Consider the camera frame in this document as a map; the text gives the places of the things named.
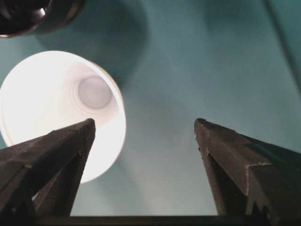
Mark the white paper cup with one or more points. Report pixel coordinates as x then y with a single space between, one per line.
47 94

